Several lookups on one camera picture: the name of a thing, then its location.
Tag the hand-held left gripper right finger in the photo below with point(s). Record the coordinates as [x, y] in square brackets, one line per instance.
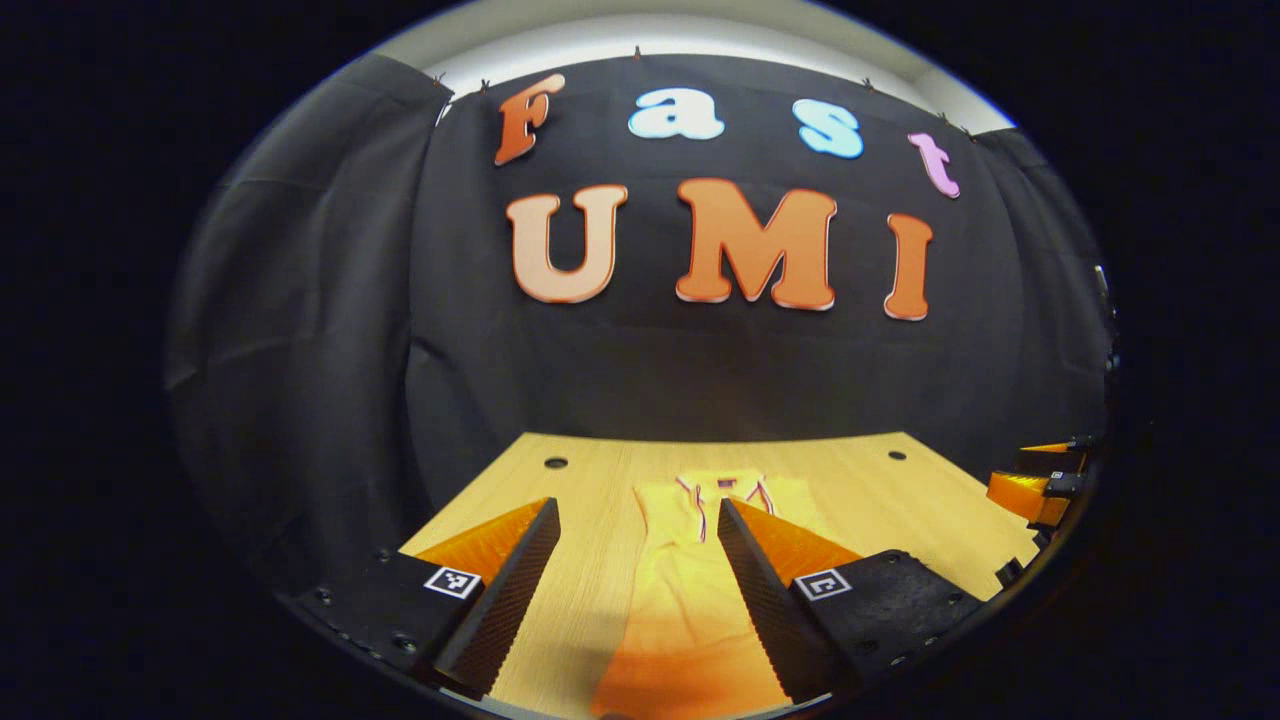
[765, 610]

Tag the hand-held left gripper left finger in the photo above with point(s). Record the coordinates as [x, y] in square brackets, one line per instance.
[510, 600]

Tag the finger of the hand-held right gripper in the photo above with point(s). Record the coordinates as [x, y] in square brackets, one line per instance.
[1050, 458]
[1030, 495]

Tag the orange polo T-shirt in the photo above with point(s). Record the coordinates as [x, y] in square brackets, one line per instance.
[680, 600]

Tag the black backdrop cloth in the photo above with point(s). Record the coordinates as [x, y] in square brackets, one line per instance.
[650, 370]

